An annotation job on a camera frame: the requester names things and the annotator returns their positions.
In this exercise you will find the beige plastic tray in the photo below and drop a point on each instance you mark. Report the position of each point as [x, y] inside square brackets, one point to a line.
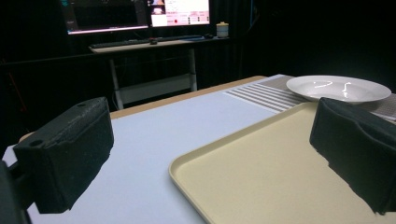
[271, 174]

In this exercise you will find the striped grey placemat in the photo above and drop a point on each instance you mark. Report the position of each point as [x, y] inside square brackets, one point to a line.
[264, 93]

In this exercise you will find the black keyboard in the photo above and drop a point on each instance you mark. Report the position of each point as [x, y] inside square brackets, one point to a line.
[143, 41]

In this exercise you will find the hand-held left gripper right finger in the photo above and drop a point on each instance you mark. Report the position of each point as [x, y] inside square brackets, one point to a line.
[358, 146]

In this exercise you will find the black computer mouse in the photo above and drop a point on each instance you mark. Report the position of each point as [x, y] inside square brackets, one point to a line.
[208, 36]

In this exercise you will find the white desk with metal legs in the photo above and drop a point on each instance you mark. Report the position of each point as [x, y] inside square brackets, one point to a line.
[149, 81]

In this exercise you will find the computer monitor with pink window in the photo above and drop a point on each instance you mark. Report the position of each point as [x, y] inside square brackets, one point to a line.
[180, 12]

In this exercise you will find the white ceramic plate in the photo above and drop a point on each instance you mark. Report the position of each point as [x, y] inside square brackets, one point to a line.
[337, 88]

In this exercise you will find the white jar with yellow lid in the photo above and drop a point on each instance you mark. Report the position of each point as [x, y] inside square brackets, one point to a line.
[222, 30]

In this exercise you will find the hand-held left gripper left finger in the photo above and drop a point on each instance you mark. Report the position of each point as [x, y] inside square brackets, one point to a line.
[67, 155]

